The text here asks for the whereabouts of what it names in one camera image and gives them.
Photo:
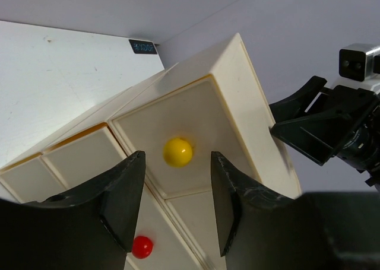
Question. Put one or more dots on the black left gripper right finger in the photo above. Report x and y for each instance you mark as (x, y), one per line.
(259, 228)

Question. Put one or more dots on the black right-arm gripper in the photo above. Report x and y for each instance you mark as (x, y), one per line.
(348, 129)

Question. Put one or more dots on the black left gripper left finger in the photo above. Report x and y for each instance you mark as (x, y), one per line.
(90, 226)

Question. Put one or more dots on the cream plastic drawer cabinet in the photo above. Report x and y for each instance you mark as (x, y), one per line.
(90, 145)

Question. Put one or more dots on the cream drawer yellow knob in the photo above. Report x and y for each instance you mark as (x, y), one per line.
(195, 114)

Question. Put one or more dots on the cream drawer red knob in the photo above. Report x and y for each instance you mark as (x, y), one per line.
(182, 229)

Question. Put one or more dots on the black table label left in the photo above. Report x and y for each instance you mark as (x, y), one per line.
(143, 47)

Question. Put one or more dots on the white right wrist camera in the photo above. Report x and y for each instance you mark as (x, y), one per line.
(359, 64)

